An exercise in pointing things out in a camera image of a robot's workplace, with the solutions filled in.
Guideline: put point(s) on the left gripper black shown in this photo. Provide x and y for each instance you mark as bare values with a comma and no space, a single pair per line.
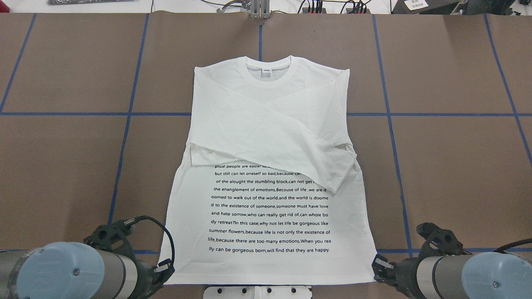
146,274

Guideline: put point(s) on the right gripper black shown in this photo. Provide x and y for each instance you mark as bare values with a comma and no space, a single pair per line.
404,274

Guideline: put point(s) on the white printed t-shirt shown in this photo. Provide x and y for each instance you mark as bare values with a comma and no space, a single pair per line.
269,189

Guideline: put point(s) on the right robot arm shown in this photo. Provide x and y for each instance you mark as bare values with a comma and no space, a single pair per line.
482,276

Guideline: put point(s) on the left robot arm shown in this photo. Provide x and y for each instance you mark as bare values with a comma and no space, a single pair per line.
72,270

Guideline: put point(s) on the black relay box near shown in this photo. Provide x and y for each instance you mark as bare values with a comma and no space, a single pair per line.
355,7

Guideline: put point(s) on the black relay box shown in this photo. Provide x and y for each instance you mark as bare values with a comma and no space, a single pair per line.
312,7
355,7

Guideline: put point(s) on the black relay box far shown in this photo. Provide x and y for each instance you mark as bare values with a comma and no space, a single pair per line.
312,7

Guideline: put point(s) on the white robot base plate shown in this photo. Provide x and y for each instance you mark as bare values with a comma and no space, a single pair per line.
258,292

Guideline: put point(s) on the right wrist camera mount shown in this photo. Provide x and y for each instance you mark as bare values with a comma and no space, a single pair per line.
438,242

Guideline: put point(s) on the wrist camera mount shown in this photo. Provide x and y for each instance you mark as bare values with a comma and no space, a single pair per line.
438,242
113,238

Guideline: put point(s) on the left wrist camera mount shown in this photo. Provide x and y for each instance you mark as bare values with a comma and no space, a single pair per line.
113,238

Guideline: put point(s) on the aluminium frame post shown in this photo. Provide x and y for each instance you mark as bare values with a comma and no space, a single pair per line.
260,9

